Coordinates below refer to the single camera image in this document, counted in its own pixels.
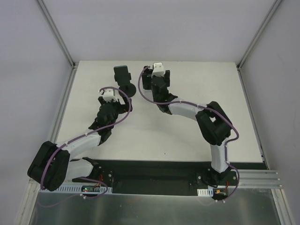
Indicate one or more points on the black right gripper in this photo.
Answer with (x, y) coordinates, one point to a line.
(146, 79)

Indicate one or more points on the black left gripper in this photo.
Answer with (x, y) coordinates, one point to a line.
(102, 101)

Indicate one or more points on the black round-base phone stand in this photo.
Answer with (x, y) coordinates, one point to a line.
(130, 89)

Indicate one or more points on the teal-edged black smartphone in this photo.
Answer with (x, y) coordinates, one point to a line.
(121, 75)

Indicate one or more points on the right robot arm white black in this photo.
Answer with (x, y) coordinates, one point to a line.
(214, 124)

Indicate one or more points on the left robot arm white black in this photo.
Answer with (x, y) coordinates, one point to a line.
(55, 163)

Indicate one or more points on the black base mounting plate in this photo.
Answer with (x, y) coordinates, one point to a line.
(160, 177)

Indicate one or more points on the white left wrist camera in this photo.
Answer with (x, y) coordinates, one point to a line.
(108, 95)

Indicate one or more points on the left aluminium frame post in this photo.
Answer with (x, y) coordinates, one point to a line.
(55, 32)

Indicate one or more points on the aluminium frame post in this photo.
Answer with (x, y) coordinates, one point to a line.
(267, 19)
(55, 32)

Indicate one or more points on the left white cable duct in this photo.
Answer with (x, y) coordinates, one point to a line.
(82, 189)

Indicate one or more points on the white cable duct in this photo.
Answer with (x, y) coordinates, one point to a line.
(205, 192)
(82, 189)

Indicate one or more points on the right white cable duct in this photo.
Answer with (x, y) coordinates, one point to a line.
(205, 192)

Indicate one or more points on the right aluminium frame post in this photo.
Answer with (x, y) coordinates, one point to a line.
(267, 19)

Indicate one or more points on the aluminium rail extrusion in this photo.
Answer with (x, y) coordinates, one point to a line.
(260, 179)

